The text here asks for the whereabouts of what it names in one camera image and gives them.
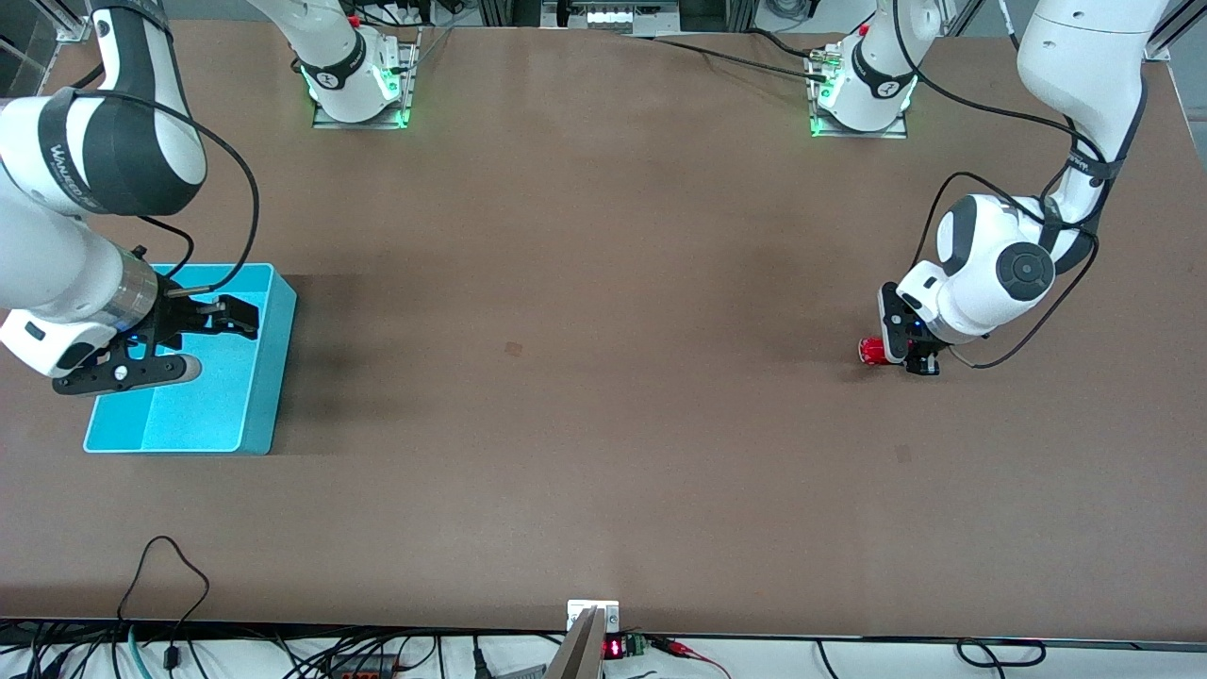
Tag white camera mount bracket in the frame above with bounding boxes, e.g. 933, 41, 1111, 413
567, 600, 621, 633

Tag short black table cable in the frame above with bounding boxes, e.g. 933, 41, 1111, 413
748, 28, 817, 61

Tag aluminium frame corner profile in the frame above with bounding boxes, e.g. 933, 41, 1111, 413
1143, 0, 1207, 63

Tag orange power strip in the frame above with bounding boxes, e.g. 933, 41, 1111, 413
328, 654, 399, 679

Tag black coiled cable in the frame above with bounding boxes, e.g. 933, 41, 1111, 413
956, 638, 1047, 668

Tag grey camera support bar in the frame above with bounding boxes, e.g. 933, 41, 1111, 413
544, 608, 605, 679

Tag blue plastic box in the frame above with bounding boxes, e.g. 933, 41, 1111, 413
83, 262, 298, 455

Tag lit control unit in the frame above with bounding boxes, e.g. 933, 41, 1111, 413
542, 0, 682, 35

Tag red clip lead wires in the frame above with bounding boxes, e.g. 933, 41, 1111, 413
649, 638, 733, 679

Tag long black table cable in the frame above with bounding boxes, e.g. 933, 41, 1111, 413
627, 35, 831, 84

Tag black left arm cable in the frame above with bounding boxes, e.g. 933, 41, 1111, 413
890, 0, 1106, 370

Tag black looped thin cable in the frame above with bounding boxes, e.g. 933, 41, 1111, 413
117, 536, 211, 666

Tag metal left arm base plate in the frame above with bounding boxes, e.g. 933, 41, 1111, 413
808, 38, 910, 141

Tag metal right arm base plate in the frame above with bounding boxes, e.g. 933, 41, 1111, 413
311, 26, 421, 130

